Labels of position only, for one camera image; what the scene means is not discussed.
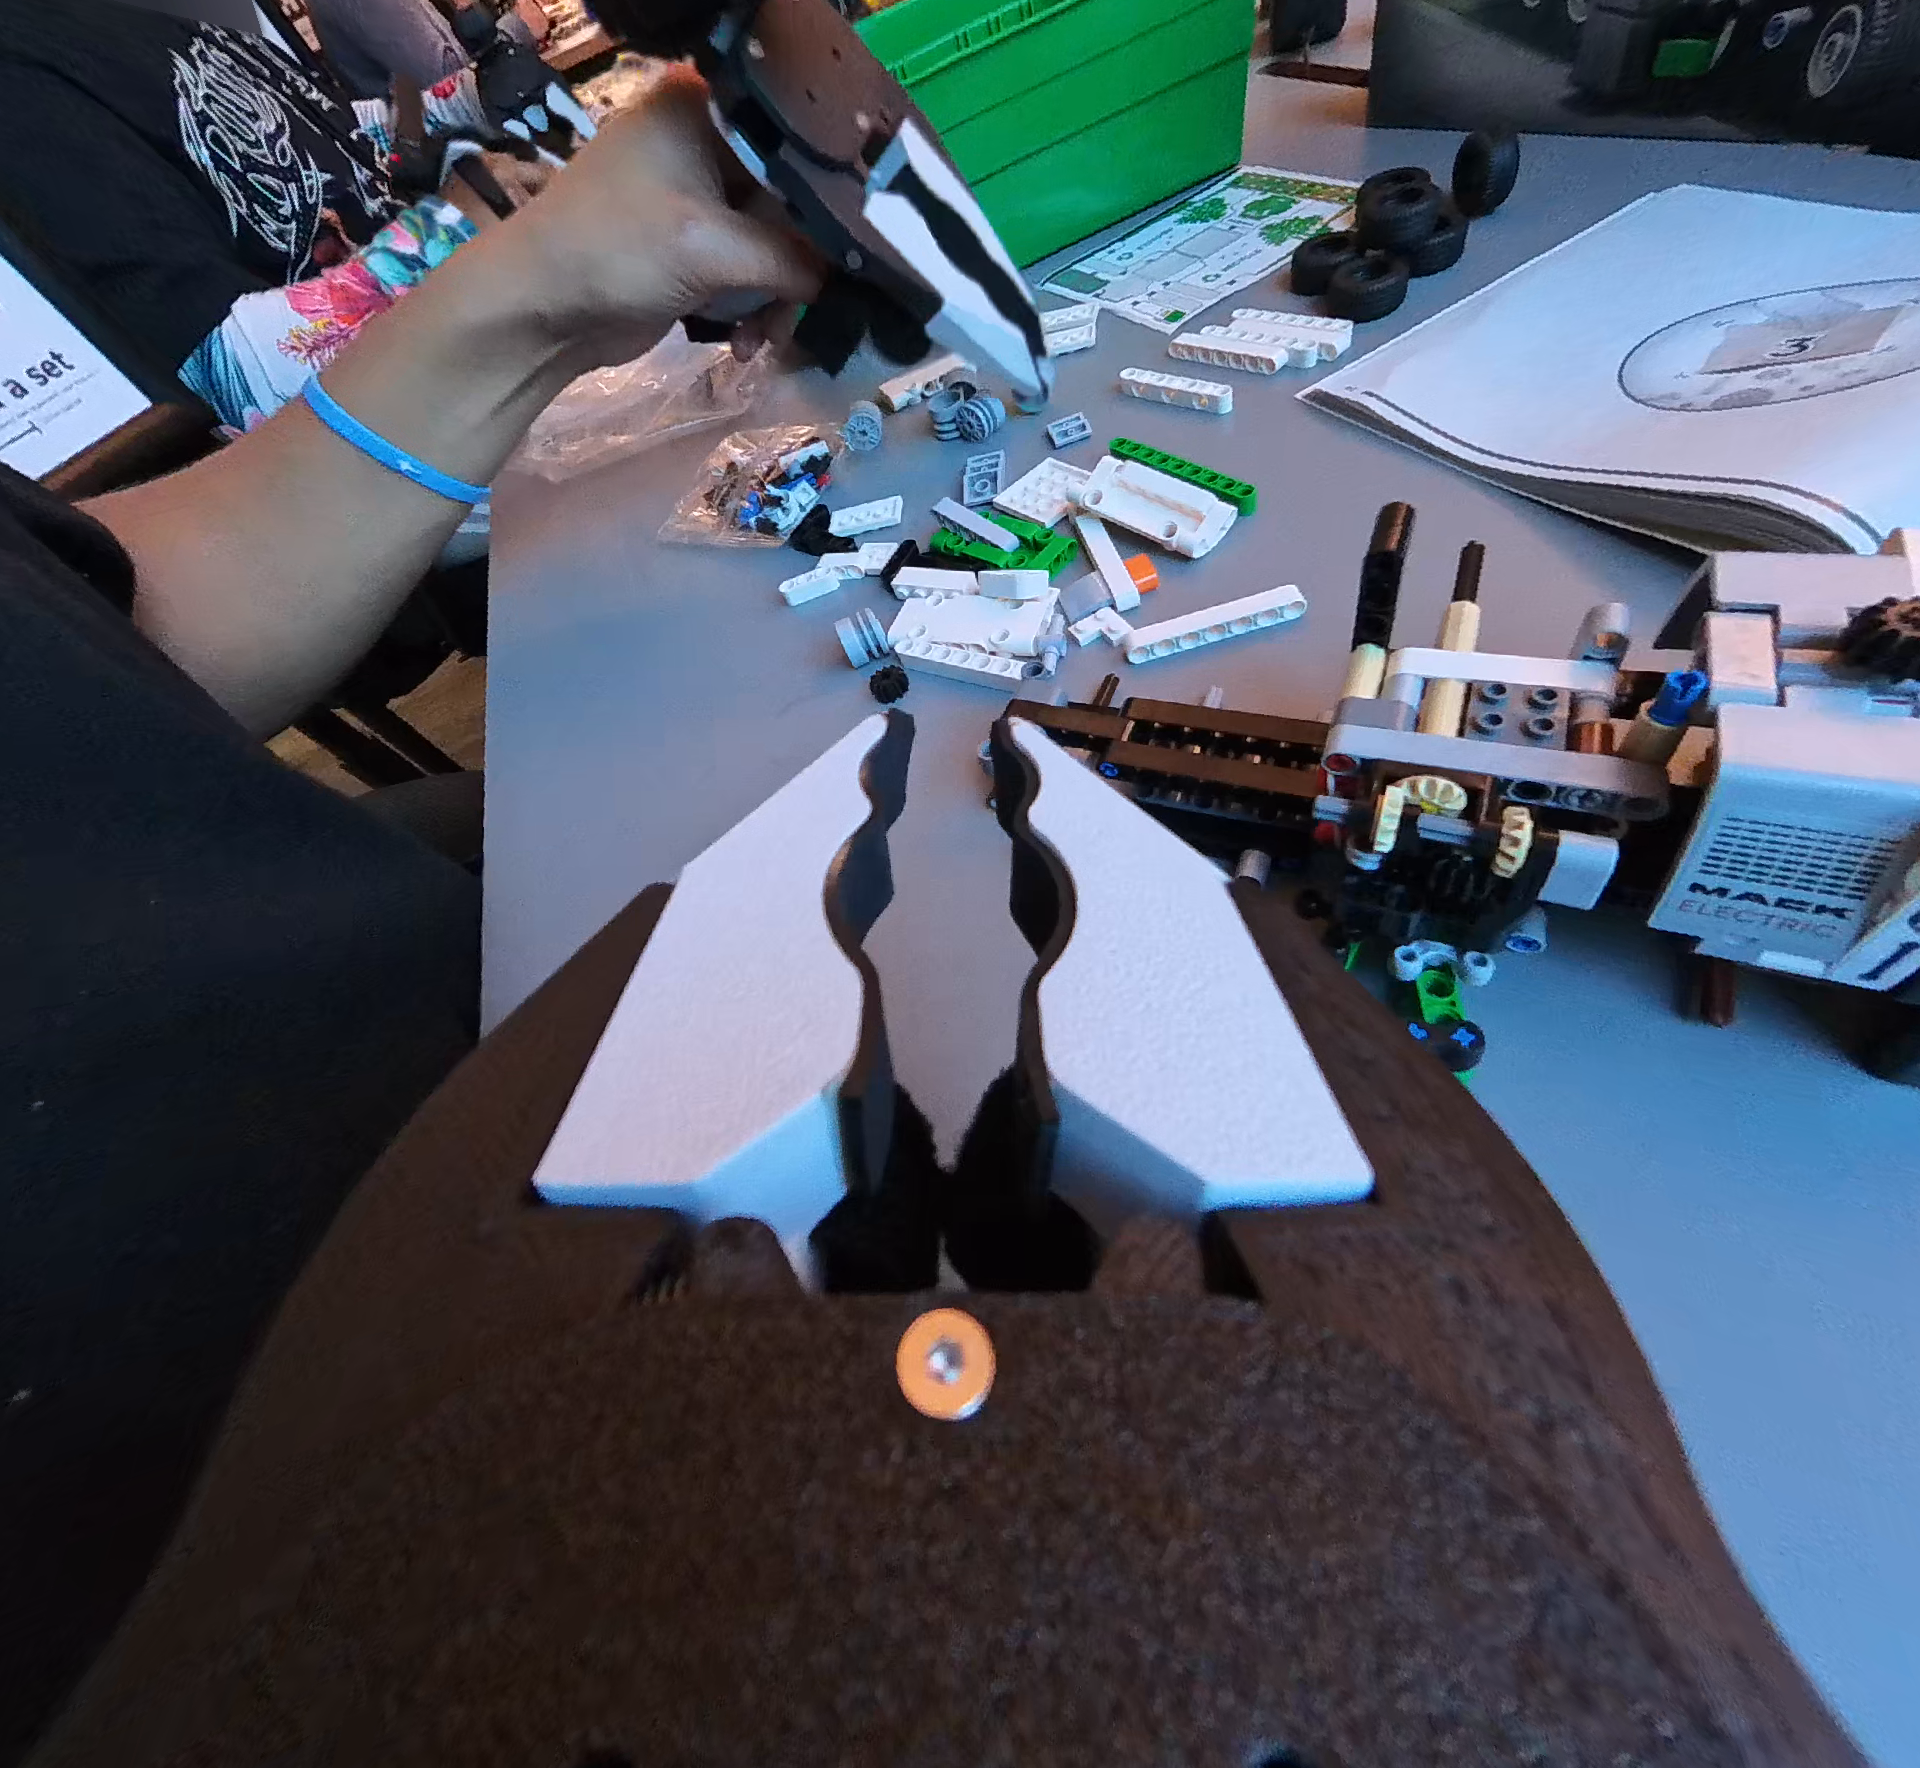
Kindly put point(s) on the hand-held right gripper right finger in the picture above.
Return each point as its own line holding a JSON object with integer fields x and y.
{"x": 1185, "y": 1032}

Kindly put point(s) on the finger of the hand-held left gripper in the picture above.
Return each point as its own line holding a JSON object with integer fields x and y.
{"x": 971, "y": 316}
{"x": 976, "y": 223}

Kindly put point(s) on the green and white sticker sheet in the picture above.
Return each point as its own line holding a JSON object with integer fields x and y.
{"x": 1185, "y": 244}

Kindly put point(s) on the white instruction booklet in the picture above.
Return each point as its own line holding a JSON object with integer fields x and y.
{"x": 1574, "y": 433}

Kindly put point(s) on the partly built lego truck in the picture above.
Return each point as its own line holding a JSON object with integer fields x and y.
{"x": 1770, "y": 809}

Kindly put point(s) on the plastic bag of small parts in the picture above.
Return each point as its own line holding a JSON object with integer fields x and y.
{"x": 750, "y": 494}

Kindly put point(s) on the group of black toy tires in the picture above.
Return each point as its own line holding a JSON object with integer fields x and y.
{"x": 1404, "y": 216}

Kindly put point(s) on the green plastic bin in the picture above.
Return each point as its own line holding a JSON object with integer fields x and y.
{"x": 1080, "y": 103}

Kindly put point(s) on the white paper sign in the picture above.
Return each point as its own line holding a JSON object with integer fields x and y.
{"x": 59, "y": 403}

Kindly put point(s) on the empty clear plastic bag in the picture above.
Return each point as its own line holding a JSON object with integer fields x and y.
{"x": 629, "y": 425}

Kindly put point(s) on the person's left forearm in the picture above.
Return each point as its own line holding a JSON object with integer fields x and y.
{"x": 255, "y": 552}

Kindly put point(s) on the white lego beam with holes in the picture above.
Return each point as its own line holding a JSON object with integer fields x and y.
{"x": 1221, "y": 349}
{"x": 1178, "y": 392}
{"x": 1289, "y": 325}

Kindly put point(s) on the pile of loose lego pieces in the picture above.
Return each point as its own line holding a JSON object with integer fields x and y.
{"x": 1035, "y": 494}

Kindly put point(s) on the blue wristband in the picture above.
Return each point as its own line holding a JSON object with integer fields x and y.
{"x": 394, "y": 452}

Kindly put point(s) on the person's left hand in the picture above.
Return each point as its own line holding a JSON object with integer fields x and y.
{"x": 601, "y": 252}

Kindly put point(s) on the person's black shirt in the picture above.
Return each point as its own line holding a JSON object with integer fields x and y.
{"x": 151, "y": 1047}

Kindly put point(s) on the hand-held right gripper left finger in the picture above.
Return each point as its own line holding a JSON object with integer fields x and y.
{"x": 705, "y": 1032}

